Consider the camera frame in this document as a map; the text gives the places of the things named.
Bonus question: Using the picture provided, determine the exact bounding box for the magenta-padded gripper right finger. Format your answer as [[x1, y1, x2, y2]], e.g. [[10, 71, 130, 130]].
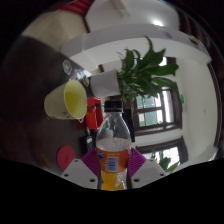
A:
[[126, 147, 167, 190]]

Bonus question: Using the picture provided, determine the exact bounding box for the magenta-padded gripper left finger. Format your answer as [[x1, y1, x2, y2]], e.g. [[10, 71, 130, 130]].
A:
[[60, 147, 102, 190]]

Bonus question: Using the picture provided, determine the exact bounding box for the orange drink plastic bottle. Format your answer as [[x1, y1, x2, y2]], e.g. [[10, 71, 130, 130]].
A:
[[95, 100, 132, 192]]

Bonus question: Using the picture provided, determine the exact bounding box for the flat round red coaster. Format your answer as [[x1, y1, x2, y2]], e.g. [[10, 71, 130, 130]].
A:
[[56, 145, 77, 171]]

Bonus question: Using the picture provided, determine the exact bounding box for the dark-framed window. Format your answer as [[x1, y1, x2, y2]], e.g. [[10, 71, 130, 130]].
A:
[[159, 55, 178, 68], [136, 136, 189, 164]]

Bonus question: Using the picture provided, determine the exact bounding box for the black chair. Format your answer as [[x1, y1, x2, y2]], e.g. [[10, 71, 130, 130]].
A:
[[122, 98, 137, 144]]

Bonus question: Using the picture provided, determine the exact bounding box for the red box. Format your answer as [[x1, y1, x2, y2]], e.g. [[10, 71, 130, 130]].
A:
[[85, 97, 104, 130]]

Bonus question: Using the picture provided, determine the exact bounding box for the dark wooden double door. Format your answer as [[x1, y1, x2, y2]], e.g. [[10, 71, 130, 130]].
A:
[[133, 86, 186, 136]]

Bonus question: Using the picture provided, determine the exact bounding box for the pale yellow cup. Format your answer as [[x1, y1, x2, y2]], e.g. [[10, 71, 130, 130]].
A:
[[43, 78, 88, 122]]

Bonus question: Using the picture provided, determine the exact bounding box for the red carpeted staircase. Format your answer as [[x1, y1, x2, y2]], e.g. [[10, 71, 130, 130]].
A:
[[59, 0, 94, 16]]

